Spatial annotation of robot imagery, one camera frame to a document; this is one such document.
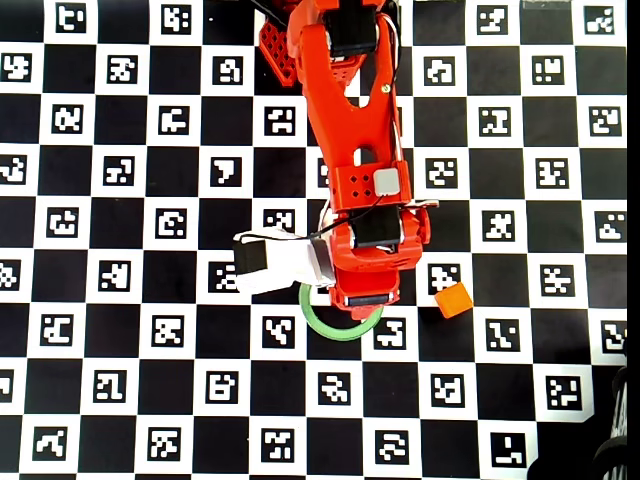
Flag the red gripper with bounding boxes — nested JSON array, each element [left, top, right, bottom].
[[327, 203, 432, 322]]

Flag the black flexible camera stand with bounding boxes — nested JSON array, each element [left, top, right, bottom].
[[589, 363, 640, 480]]

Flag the red robot base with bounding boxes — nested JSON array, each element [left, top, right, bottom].
[[258, 19, 301, 87]]

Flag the orange cube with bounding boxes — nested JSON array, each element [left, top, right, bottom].
[[433, 281, 475, 320]]

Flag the small grey square pad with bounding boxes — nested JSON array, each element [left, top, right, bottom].
[[373, 168, 402, 197]]

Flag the thin black camera cable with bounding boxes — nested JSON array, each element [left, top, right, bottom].
[[238, 195, 387, 244]]

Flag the black white marker checkerboard mat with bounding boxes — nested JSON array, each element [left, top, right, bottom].
[[0, 0, 629, 477]]

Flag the green flat ring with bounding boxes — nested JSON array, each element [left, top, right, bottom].
[[297, 282, 387, 343]]

